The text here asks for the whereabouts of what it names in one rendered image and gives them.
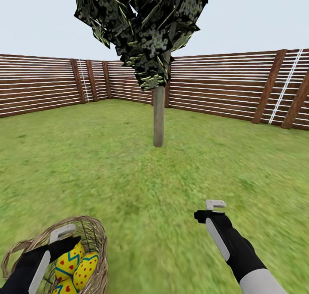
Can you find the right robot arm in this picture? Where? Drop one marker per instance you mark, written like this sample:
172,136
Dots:
251,274

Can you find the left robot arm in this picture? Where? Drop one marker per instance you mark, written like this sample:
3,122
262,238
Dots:
30,270

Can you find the tree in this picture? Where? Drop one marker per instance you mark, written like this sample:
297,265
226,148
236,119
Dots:
144,41

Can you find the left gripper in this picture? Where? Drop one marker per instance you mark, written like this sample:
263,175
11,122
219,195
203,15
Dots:
66,244

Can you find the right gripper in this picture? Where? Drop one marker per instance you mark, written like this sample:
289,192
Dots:
201,215

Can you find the easter egg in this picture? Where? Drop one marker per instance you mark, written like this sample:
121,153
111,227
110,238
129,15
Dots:
66,264
84,270
65,287

